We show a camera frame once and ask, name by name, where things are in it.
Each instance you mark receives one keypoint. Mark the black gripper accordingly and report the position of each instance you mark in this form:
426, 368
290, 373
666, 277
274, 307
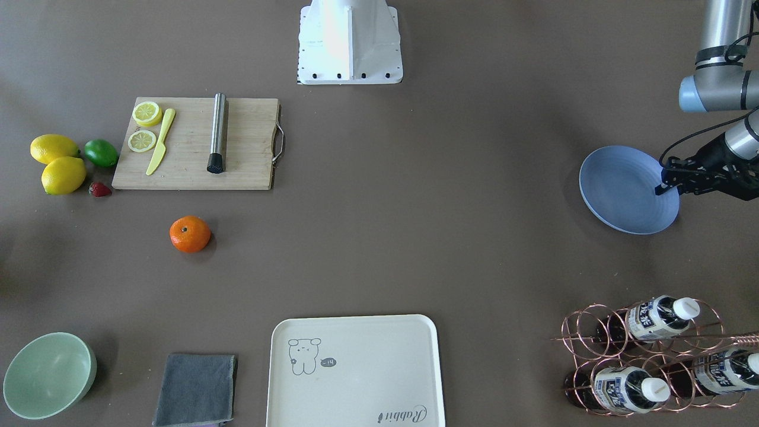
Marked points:
713, 158

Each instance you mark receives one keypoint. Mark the blue round plate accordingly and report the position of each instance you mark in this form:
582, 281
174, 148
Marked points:
618, 183

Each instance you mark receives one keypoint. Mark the orange mandarin fruit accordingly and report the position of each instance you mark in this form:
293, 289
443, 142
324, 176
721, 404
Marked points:
189, 234

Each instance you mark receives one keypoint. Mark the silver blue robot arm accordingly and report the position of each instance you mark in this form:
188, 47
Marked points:
721, 83

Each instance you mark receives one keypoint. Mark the dark bottle white cap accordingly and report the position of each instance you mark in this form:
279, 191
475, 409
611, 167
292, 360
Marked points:
616, 390
731, 371
658, 318

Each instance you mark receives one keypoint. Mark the cream rabbit tray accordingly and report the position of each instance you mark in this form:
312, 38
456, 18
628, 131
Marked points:
355, 371

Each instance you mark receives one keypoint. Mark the steel muddler black tip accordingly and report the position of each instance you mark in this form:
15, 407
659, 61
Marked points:
215, 164

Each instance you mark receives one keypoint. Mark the bamboo cutting board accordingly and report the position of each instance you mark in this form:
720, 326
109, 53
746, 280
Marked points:
249, 148

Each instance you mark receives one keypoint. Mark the yellow plastic knife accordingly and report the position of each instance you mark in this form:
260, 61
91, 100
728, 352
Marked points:
160, 148

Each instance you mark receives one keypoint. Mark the grey folded cloth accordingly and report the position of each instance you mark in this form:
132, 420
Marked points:
196, 390

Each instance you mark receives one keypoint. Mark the lemon half slice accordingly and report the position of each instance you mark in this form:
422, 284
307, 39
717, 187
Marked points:
141, 141
147, 114

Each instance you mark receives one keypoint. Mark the green lime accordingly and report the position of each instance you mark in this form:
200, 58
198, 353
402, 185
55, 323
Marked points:
101, 153

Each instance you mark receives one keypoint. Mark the red strawberry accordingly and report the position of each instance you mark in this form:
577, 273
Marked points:
99, 189

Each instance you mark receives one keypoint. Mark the yellow lemon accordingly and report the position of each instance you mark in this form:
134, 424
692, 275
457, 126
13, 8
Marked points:
63, 175
47, 148

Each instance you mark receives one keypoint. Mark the mint green bowl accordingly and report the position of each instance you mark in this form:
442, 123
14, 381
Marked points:
49, 375

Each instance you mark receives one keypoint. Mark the copper wire bottle rack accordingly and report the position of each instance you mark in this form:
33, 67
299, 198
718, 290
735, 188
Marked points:
705, 335

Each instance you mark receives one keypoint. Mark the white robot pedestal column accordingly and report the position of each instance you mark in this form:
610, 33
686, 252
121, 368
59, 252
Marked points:
349, 43

